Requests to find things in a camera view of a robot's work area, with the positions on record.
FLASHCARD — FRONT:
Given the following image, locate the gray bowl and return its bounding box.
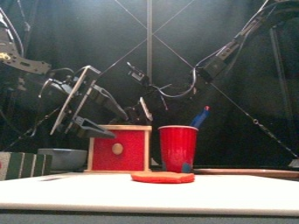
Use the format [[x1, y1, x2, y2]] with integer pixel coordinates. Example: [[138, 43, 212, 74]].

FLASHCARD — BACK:
[[35, 147, 89, 172]]

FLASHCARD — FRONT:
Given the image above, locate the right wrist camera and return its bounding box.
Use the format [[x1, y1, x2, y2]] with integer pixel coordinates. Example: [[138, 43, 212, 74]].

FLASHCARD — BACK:
[[125, 61, 152, 86]]

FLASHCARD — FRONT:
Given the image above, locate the white cutting board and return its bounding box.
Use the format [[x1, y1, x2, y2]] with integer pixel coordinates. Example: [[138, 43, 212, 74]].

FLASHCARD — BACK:
[[0, 171, 299, 218]]

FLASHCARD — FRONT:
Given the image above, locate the thin diagonal brace wire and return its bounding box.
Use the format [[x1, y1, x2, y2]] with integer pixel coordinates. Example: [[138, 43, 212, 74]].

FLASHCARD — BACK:
[[113, 0, 299, 160], [0, 0, 196, 151]]

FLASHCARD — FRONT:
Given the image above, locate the green striped toy block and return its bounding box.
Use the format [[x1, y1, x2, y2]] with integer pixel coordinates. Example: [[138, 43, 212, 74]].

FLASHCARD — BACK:
[[0, 150, 53, 181]]

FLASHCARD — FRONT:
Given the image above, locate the black flat strip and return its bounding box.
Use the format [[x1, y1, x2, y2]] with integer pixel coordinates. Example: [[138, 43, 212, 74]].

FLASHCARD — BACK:
[[38, 175, 65, 182]]

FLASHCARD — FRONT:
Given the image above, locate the vertical metal frame pole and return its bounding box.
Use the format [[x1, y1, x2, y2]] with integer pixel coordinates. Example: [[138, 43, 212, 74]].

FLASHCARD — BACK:
[[145, 0, 153, 81]]

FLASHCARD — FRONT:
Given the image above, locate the red plastic cup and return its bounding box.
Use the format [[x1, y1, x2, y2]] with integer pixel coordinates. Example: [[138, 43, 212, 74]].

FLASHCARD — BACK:
[[156, 124, 200, 174]]

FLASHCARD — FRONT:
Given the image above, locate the wooden drawer box red front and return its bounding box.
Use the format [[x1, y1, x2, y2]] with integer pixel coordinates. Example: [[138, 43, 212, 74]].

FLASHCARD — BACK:
[[85, 124, 153, 173]]

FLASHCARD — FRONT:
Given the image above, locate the blue marker with red tip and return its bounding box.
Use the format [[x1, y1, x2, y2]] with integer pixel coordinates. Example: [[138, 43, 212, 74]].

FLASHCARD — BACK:
[[189, 105, 210, 130]]

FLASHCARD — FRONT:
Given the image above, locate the flat red dough disc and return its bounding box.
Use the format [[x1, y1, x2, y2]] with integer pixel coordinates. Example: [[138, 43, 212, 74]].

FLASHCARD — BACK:
[[129, 171, 196, 185]]

